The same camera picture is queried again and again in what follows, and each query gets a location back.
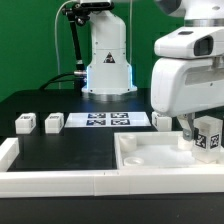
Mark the black cable bundle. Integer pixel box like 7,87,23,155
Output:
39,6,88,91

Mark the grey thin cable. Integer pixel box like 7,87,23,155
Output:
54,0,77,90

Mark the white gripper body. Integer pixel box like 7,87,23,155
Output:
151,56,224,117

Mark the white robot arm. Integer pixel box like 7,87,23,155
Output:
62,0,224,140

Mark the white fiducial marker sheet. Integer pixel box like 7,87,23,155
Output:
65,112,151,128

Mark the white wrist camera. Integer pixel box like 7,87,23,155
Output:
154,27,224,59

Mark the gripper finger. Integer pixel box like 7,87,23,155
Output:
179,113,195,141

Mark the white U-shaped obstacle fence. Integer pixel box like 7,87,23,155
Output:
0,138,224,198

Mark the white square tabletop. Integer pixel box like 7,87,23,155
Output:
114,131,224,170

